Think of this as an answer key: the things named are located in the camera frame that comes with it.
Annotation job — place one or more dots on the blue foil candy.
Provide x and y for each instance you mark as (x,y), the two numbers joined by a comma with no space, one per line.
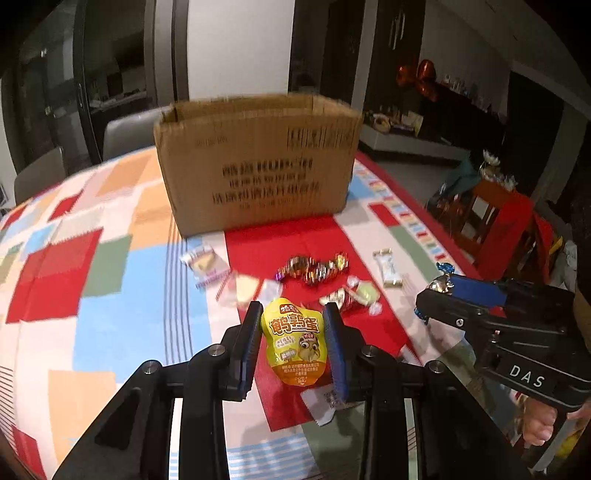
(441,282)

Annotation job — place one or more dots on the clear small snack packet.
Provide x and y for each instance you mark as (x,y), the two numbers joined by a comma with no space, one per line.
(270,290)

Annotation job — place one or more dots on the green wrapped snack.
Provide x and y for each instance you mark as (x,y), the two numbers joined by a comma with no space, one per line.
(365,293)

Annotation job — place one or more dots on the grey chair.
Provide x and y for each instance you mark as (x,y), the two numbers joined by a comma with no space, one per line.
(39,173)
(127,131)

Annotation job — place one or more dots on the colourful patchwork tablecloth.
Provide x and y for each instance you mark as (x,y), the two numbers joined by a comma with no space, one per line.
(92,300)

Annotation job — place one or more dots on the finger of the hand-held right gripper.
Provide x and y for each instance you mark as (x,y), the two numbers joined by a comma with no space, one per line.
(443,314)
(475,291)

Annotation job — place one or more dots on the brown cardboard box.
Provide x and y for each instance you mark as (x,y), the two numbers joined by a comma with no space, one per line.
(258,161)

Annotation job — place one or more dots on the pale wrapped cake packet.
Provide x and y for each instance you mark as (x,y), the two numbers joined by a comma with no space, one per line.
(238,290)

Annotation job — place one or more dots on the orange foil balloons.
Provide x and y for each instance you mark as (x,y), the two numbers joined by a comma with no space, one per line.
(415,74)

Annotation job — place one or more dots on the gold foil candy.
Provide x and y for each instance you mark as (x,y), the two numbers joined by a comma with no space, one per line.
(330,268)
(295,268)

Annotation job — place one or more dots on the white snack bar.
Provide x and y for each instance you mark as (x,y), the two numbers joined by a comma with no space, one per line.
(388,270)

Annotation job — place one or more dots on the red wooden chair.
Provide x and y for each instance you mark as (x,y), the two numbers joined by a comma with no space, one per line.
(503,221)

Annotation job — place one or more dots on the white low cabinet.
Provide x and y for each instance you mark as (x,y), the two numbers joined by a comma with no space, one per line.
(406,138)

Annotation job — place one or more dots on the glass sliding door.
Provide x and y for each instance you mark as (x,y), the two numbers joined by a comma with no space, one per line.
(111,60)

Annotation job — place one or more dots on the gold wrapped round candy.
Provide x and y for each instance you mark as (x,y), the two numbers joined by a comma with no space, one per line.
(336,300)

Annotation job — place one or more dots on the person's right hand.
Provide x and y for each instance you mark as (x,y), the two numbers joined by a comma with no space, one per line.
(538,424)

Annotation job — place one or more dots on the dark wardrobe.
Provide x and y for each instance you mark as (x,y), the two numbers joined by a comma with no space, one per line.
(397,50)

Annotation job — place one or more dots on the flat white packet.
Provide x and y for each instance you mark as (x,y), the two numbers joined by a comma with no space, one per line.
(323,402)

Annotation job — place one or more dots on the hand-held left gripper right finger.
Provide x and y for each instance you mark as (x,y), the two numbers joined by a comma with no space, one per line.
(334,353)

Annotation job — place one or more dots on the yellow snack packet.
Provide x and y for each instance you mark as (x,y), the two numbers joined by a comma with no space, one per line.
(295,341)

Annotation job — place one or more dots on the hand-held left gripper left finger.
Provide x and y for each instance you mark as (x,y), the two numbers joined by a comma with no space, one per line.
(249,344)

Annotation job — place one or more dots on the small white snack packet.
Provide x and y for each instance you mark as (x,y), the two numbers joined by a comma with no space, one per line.
(203,264)

